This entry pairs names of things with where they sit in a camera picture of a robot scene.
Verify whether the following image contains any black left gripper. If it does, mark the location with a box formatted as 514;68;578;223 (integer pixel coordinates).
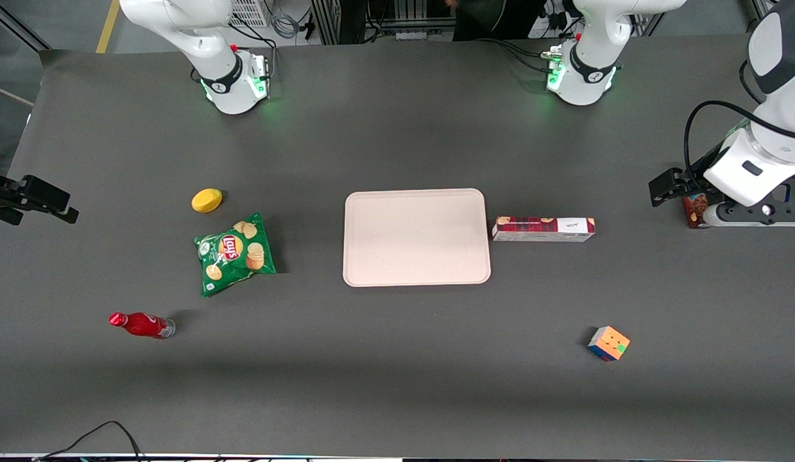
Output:
649;137;735;208

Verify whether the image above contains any red tartan cookie box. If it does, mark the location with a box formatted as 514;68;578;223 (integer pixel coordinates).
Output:
492;216;596;243

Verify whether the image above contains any blue chocolate cookie box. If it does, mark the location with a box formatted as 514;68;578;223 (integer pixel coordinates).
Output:
681;192;710;230

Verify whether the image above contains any beige plastic tray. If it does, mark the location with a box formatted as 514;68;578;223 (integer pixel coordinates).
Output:
343;188;493;287

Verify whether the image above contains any white perforated box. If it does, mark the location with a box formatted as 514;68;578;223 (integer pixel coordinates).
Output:
229;0;270;28

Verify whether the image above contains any yellow lemon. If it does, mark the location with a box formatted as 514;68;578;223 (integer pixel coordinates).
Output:
191;188;224;214

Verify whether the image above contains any red cola bottle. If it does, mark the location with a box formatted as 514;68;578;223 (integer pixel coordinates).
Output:
108;312;177;340

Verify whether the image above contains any colourful puzzle cube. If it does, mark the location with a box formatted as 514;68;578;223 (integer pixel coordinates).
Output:
587;325;631;363

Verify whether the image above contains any green chips bag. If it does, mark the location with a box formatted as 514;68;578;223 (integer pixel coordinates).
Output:
193;212;278;298

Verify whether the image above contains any white power strip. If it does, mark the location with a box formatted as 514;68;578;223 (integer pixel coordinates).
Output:
527;8;570;38

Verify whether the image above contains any person in dark clothes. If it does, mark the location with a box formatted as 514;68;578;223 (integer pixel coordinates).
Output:
446;0;547;42

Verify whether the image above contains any dark gray table mat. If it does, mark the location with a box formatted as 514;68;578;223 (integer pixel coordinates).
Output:
0;26;795;460

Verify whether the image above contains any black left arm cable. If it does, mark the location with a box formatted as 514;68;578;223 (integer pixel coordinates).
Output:
683;61;795;193

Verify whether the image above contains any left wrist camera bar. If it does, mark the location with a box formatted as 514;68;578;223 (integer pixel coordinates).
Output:
703;201;795;228

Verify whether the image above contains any thin black table cable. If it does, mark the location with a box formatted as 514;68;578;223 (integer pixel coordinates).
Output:
31;420;145;462

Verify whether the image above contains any gray coiled cable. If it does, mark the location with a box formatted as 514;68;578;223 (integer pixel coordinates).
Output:
269;0;303;40

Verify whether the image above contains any aluminium frame post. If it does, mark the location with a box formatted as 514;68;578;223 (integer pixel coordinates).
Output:
310;0;341;46

